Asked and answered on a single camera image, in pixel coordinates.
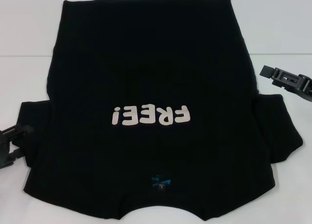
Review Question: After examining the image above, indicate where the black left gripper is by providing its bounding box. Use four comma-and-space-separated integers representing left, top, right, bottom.
0, 125, 34, 170

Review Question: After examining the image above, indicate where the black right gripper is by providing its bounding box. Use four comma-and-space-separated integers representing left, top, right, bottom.
260, 64, 312, 103

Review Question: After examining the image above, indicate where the black shirt with FREE print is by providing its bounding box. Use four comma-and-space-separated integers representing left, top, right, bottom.
19, 0, 305, 224

